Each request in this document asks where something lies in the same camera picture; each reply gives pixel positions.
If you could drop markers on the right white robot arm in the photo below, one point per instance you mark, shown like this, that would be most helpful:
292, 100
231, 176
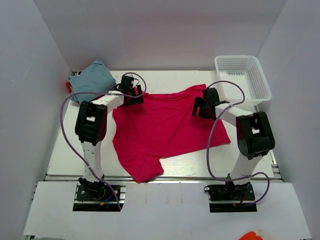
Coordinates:
254, 134

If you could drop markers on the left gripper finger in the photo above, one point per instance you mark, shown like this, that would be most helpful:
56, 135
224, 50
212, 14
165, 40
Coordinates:
138, 91
130, 101

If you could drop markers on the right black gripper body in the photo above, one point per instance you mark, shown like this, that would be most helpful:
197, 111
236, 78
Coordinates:
204, 111

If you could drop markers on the magenta red t shirt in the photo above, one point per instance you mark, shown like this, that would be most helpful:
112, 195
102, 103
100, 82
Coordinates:
161, 127

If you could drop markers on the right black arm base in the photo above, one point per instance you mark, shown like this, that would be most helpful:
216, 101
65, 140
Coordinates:
230, 198

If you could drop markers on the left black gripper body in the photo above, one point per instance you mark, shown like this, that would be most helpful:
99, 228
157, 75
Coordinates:
132, 91

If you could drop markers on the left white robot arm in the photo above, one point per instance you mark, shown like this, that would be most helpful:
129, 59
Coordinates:
91, 123

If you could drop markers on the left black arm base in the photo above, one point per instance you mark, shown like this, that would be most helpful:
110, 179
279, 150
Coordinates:
89, 201

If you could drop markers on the orange object at bottom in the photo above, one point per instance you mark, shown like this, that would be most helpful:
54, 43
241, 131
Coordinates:
251, 236

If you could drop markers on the white perforated plastic basket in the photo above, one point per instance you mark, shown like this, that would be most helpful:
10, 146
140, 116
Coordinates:
242, 75

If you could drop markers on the folded light blue t shirt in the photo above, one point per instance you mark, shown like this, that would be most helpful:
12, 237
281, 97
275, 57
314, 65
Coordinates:
94, 78

